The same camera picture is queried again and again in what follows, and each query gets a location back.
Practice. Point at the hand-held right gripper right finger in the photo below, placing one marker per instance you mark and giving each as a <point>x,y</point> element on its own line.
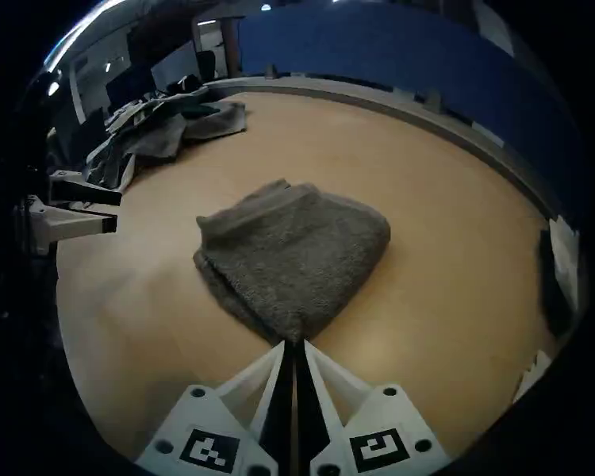
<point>384,411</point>

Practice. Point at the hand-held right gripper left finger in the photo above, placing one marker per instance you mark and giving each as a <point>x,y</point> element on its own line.
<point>206,414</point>

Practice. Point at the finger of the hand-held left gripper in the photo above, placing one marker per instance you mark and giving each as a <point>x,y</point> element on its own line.
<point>54,225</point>
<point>77,191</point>

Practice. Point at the grey towel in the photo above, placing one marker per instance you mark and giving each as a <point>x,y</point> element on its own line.
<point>297,253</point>

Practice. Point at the white towel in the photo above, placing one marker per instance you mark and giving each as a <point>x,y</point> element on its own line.
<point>533,377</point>

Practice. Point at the heap of grey towels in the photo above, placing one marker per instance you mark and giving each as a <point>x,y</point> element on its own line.
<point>161,131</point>

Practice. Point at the computer monitor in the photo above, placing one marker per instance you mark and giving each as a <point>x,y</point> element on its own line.
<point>129,87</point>
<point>174,64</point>

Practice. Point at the black office chair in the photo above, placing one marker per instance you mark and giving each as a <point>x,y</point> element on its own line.
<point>206,63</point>

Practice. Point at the stack of white towels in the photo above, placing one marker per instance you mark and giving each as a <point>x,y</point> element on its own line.
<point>566,258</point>

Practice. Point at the blue desk screen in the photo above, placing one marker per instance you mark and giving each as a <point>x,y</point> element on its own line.
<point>426,59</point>

